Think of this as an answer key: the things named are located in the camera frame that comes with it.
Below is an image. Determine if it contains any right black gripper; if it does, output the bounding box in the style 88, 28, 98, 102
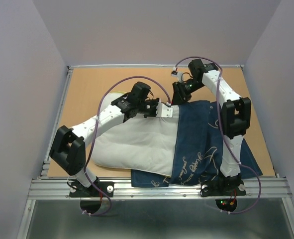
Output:
170, 78, 204, 108

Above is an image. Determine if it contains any white pillow yellow underside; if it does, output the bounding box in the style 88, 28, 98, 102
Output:
94, 91, 182, 174

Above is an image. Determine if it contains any blue denim pillowcase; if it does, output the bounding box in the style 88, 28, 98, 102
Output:
130, 100, 263, 188

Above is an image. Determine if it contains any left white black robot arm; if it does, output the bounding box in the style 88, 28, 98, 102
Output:
49, 82, 161, 196

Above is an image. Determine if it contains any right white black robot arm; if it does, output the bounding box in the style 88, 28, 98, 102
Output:
171, 56, 251, 194

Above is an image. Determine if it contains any grey metal front panel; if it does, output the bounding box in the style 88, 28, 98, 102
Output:
27, 199, 294, 239

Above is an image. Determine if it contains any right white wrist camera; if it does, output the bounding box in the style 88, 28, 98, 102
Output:
171, 67, 183, 82

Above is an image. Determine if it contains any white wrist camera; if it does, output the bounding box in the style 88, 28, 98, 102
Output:
156, 102, 173, 118
171, 67, 183, 82

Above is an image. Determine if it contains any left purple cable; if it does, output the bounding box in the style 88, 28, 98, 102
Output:
82, 76, 174, 217

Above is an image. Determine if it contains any purple cable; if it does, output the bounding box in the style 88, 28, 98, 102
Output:
174, 56, 262, 215
82, 76, 174, 217

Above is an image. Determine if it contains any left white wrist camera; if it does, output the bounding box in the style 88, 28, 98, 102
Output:
156, 102, 173, 118

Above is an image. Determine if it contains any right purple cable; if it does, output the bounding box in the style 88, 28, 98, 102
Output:
174, 56, 262, 215

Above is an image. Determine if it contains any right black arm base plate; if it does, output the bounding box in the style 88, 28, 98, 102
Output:
200, 181, 246, 197

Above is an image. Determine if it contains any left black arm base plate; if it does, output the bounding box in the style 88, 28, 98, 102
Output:
67, 180, 114, 198

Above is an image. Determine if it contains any front aluminium extrusion rail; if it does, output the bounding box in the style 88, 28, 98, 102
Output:
27, 177, 292, 200

